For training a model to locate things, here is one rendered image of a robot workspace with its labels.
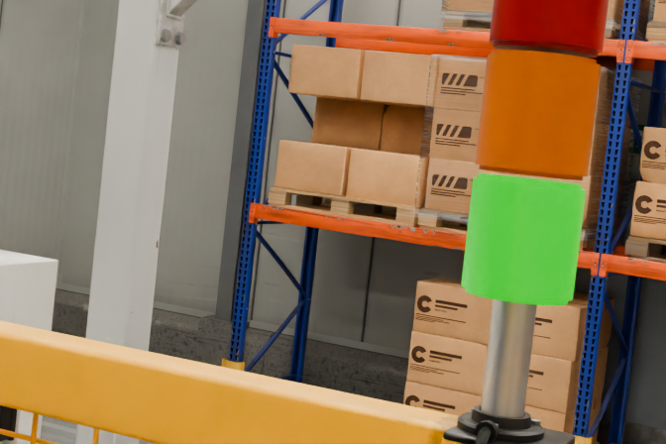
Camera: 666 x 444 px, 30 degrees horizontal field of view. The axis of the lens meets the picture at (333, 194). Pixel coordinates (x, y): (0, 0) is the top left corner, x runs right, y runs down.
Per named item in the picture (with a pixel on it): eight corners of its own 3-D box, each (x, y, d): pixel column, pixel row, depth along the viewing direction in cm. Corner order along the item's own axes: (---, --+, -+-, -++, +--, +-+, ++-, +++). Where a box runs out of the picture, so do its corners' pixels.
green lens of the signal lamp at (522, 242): (444, 291, 54) (458, 171, 54) (481, 283, 59) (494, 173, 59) (555, 310, 52) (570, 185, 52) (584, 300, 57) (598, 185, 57)
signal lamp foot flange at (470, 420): (444, 428, 55) (446, 409, 55) (473, 414, 59) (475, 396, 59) (529, 446, 53) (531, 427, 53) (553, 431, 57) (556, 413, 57)
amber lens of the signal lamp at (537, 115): (458, 166, 54) (472, 46, 54) (494, 168, 59) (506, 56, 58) (571, 180, 52) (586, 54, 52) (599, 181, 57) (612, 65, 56)
